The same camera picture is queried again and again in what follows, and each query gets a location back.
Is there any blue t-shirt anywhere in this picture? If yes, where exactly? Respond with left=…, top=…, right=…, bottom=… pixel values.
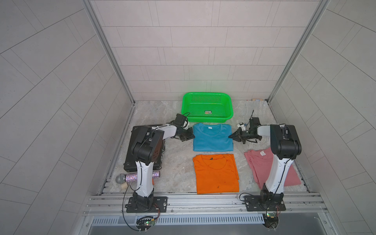
left=193, top=123, right=234, bottom=152

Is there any green plastic perforated basket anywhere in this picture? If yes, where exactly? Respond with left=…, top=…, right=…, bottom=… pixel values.
left=181, top=92, right=234, bottom=123

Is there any orange t-shirt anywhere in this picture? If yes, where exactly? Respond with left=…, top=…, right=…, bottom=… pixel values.
left=193, top=154, right=240, bottom=194

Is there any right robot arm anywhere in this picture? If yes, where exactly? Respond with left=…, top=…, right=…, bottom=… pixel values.
left=229, top=117, right=302, bottom=207

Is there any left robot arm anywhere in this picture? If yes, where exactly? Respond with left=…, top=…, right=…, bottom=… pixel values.
left=127, top=120, right=195, bottom=207

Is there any pink folded t-shirt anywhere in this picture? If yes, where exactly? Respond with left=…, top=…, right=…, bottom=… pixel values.
left=244, top=148, right=301, bottom=189

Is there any black hard case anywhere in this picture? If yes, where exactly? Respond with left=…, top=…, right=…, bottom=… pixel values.
left=123, top=125, right=164, bottom=172

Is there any glittery purple microphone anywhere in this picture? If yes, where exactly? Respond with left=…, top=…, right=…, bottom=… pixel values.
left=115, top=170, right=161, bottom=184

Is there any right green circuit board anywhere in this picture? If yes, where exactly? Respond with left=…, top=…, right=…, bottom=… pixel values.
left=263, top=212, right=279, bottom=230

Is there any green circuit board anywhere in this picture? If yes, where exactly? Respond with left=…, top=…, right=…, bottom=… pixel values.
left=263, top=212, right=279, bottom=230
left=136, top=216, right=157, bottom=232

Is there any left green circuit board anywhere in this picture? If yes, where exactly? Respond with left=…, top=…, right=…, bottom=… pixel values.
left=136, top=216, right=157, bottom=232

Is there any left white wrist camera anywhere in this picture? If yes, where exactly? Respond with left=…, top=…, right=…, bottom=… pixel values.
left=173, top=114, right=189, bottom=128

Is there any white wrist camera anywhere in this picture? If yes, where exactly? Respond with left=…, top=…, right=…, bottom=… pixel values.
left=173, top=114, right=189, bottom=128
left=237, top=123, right=247, bottom=131

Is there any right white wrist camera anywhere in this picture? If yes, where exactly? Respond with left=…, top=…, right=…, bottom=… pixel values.
left=237, top=123, right=247, bottom=131

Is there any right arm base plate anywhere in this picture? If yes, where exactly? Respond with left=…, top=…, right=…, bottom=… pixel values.
left=244, top=193, right=286, bottom=212

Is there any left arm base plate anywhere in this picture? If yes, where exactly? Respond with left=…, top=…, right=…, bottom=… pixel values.
left=124, top=196, right=168, bottom=213

